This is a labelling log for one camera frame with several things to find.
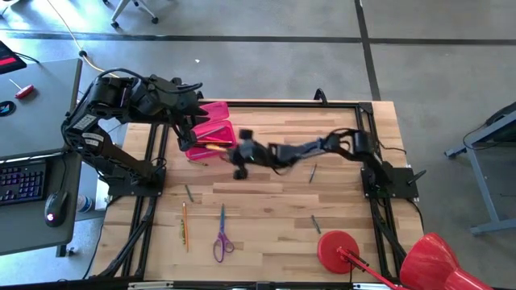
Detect round dark sticker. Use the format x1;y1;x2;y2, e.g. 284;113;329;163
0;100;17;118

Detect black backlit keyboard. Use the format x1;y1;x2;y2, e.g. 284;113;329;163
0;159;48;207

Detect grey desk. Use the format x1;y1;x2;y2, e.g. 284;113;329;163
0;58;84;258

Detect grey metal table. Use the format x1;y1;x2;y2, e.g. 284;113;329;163
444;102;516;237

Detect red handled screwdriver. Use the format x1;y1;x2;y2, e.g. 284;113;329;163
8;78;35;100

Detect pink plastic pencil box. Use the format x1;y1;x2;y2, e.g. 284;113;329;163
185;101;238;162

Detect black aluminium frame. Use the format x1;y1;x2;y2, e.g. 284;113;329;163
91;99;409;283

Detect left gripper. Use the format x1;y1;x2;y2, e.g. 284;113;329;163
163;78;210;152

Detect black rounded device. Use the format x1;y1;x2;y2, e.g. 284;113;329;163
485;102;516;128

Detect purple handled scissors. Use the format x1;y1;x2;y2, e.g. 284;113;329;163
212;203;235;264

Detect black clamp lever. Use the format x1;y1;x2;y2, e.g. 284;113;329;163
407;169;427;186

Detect white box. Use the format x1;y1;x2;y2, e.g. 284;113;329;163
94;176;109;211

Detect red desk lamp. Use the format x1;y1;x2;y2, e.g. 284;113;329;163
316;230;495;290

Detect black computer mouse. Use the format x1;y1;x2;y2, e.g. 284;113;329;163
44;189;69;229

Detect yellow extension cable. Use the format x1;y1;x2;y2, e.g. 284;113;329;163
46;0;102;73

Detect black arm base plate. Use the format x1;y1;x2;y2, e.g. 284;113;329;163
361;165;420;199
105;176;167;198

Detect office chair with grey base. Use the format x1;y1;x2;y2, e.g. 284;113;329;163
102;0;160;29

